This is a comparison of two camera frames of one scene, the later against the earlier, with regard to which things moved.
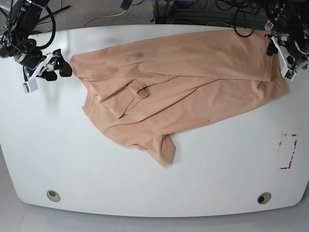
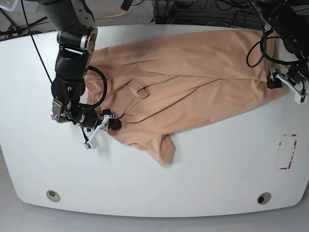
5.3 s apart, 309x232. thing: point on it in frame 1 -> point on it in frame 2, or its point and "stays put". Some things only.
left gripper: x=30 y=59 -> x=87 y=116
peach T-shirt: x=141 y=88 stays put
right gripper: x=298 y=46 -> x=297 y=74
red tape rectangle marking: x=294 y=149 stays put
